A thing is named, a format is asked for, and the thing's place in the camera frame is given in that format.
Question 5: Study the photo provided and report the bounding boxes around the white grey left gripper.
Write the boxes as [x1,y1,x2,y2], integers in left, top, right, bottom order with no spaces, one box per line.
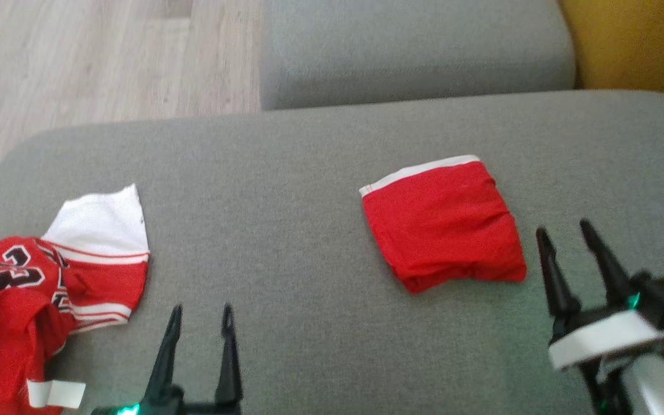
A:
[90,302,245,415]

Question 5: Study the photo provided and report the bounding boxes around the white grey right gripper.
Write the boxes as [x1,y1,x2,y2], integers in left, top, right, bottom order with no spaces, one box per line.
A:
[535,218,664,415]

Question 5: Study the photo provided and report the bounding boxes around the red shorts with white trim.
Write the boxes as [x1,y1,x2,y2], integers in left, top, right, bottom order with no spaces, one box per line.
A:
[359,154,528,295]

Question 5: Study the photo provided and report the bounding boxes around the red white basketball jersey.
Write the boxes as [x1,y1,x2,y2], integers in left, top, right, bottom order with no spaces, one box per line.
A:
[0,183,152,415]

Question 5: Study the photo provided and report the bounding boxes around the large grey sofa seat cushion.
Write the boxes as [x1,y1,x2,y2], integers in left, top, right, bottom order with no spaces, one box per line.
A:
[0,89,664,415]

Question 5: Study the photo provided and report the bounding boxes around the mustard yellow upholstered panel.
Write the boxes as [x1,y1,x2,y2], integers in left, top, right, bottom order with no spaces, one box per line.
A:
[557,0,664,106]

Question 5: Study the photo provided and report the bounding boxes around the small grey sofa cushion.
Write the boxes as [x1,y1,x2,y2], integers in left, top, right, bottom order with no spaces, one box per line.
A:
[259,0,576,111]

